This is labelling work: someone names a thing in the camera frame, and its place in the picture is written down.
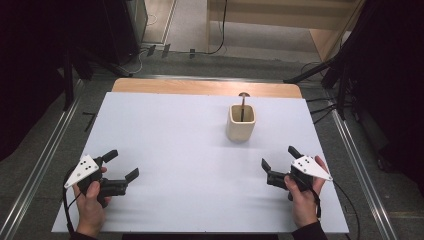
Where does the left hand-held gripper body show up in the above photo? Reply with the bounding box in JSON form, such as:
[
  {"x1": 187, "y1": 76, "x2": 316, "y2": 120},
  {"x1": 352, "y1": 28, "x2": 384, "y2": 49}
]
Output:
[{"x1": 63, "y1": 154, "x2": 128, "y2": 198}]

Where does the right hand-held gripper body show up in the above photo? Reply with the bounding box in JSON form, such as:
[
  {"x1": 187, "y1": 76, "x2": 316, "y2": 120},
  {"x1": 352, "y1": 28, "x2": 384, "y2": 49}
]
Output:
[{"x1": 267, "y1": 155, "x2": 334, "y2": 193}]

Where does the cream square cup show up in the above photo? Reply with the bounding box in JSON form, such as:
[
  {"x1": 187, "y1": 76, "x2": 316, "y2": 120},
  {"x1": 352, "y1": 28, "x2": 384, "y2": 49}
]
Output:
[{"x1": 225, "y1": 103, "x2": 257, "y2": 143}]

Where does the brown spoon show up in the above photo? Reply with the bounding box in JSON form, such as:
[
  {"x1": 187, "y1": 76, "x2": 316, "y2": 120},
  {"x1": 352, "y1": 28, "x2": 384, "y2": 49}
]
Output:
[{"x1": 238, "y1": 92, "x2": 251, "y2": 123}]

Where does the person's right hand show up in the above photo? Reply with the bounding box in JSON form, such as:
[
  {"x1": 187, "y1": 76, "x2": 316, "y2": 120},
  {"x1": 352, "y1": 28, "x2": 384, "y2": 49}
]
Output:
[{"x1": 283, "y1": 155, "x2": 330, "y2": 230}]

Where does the person's left hand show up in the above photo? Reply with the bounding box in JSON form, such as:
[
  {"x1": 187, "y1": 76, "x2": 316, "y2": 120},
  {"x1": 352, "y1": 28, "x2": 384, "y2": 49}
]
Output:
[{"x1": 72, "y1": 166, "x2": 113, "y2": 239}]

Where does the white board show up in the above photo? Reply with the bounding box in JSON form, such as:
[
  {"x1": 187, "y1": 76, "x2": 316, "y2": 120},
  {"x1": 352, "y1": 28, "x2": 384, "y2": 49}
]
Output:
[{"x1": 51, "y1": 91, "x2": 350, "y2": 234}]

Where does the black metal stand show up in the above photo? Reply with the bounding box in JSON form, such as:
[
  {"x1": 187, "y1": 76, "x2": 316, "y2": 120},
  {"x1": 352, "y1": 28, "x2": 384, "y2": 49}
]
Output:
[
  {"x1": 283, "y1": 54, "x2": 353, "y2": 122},
  {"x1": 62, "y1": 46, "x2": 135, "y2": 112}
]

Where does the beige wooden desk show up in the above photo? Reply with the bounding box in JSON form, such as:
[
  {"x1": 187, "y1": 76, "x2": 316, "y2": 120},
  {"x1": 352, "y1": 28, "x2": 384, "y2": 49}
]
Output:
[{"x1": 205, "y1": 0, "x2": 368, "y2": 63}]

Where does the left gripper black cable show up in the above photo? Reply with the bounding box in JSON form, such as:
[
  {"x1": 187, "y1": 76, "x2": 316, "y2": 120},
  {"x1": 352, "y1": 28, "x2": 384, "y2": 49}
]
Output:
[{"x1": 62, "y1": 168, "x2": 81, "y2": 236}]

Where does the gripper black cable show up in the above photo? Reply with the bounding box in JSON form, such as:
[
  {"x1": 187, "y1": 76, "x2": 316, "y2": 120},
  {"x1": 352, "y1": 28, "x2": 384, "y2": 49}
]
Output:
[
  {"x1": 62, "y1": 168, "x2": 81, "y2": 236},
  {"x1": 311, "y1": 180, "x2": 362, "y2": 240}
]

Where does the aluminium floor rail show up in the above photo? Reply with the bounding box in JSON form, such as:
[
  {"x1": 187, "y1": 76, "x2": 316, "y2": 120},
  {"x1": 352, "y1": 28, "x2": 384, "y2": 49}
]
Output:
[
  {"x1": 327, "y1": 94, "x2": 398, "y2": 240},
  {"x1": 0, "y1": 79, "x2": 85, "y2": 240}
]

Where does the bundle of black floor cables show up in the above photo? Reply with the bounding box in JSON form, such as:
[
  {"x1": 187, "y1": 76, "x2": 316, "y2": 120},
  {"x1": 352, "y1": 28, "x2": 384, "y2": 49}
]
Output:
[{"x1": 300, "y1": 61, "x2": 338, "y2": 125}]

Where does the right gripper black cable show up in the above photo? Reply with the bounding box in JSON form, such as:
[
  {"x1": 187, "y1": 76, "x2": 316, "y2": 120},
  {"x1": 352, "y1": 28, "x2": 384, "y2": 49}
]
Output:
[{"x1": 311, "y1": 180, "x2": 362, "y2": 240}]

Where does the white floor cable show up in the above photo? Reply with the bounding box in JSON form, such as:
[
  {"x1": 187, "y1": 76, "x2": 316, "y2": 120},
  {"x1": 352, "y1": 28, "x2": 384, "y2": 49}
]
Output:
[{"x1": 127, "y1": 47, "x2": 150, "y2": 76}]

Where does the black hanging cable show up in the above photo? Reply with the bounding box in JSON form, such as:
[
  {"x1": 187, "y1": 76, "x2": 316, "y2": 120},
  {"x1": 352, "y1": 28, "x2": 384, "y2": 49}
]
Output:
[{"x1": 207, "y1": 0, "x2": 229, "y2": 56}]

